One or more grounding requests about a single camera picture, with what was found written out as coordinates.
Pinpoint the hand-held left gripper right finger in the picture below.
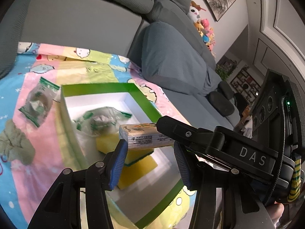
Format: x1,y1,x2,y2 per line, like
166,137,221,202
173,142,274,229

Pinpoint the white cat plush toy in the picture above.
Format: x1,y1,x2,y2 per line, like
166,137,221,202
187,6,203,22

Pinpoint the large grey seat cushion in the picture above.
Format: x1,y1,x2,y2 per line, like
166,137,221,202
140,21,218,96

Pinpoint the black braided cable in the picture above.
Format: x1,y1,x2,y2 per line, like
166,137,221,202
263,95,290,206

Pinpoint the pile of colourful plush toys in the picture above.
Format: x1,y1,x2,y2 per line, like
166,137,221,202
194,19,216,53

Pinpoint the green potted plant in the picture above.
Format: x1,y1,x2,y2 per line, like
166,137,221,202
216,63,235,80

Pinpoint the cream snack bar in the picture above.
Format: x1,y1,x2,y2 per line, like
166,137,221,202
119,122,175,151

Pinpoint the yellow sponge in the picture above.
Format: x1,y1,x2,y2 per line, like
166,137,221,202
96,134,155,166
117,156,159,190

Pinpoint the dark wooden display shelf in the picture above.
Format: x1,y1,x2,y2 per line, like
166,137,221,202
230,67,261,103

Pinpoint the yellow green striped strap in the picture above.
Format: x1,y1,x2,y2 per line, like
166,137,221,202
287,157,302,202

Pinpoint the pastel cartoon printed blanket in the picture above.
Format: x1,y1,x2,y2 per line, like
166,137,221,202
0,42,198,229

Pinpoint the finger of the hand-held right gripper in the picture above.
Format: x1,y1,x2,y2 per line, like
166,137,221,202
156,116,216,157

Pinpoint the black pillow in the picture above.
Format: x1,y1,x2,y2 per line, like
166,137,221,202
207,92,235,117
218,81,233,99

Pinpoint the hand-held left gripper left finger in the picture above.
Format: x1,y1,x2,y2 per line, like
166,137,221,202
27,139,129,229

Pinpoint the clear green-edged plastic packet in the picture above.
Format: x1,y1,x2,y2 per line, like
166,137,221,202
73,106,132,139
19,77,61,128

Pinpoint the person's right hand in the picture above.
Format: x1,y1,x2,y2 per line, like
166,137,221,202
266,203,285,229

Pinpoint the green cardboard box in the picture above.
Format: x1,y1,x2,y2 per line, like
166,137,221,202
59,82,198,229

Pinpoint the crumpled grey cloth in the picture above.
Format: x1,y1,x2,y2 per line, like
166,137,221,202
0,119,36,165

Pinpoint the grey sofa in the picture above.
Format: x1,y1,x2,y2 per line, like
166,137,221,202
0,0,241,129

